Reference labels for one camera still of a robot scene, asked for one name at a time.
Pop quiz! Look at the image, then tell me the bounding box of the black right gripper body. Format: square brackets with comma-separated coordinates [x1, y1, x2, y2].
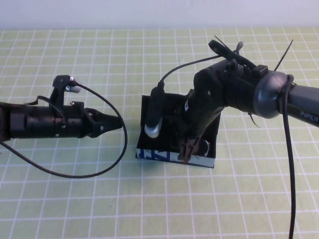
[171, 90, 220, 143]

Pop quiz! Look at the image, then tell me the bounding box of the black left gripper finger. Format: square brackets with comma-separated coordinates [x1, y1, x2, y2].
[98, 113, 124, 127]
[99, 125, 124, 137]

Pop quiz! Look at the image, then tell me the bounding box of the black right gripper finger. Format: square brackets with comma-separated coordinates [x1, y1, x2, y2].
[177, 140, 189, 160]
[186, 136, 200, 160]

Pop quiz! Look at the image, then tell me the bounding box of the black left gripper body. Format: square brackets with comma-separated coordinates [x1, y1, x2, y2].
[50, 101, 101, 139]

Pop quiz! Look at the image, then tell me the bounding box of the black printed glasses case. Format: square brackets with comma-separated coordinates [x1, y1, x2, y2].
[135, 94, 221, 169]

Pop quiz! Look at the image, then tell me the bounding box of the green grid tablecloth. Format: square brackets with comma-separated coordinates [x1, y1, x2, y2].
[0, 28, 319, 239]

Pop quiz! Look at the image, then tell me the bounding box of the left black camera cable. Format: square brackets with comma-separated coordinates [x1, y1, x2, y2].
[0, 84, 129, 179]

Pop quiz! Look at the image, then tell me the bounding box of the black camera cable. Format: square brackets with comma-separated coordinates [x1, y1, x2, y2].
[0, 84, 129, 179]
[159, 56, 299, 239]

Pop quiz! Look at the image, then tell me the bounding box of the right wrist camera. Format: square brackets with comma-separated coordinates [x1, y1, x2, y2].
[144, 86, 165, 139]

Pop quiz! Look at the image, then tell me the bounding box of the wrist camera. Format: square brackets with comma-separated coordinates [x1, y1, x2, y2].
[144, 86, 165, 139]
[49, 74, 82, 105]

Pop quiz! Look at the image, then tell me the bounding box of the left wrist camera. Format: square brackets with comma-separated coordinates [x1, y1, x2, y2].
[49, 74, 82, 105]

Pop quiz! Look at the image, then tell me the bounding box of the right black camera cable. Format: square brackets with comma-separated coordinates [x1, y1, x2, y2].
[159, 56, 299, 239]

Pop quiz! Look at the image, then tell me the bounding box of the black cable tie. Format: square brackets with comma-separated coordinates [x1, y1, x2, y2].
[273, 39, 295, 73]

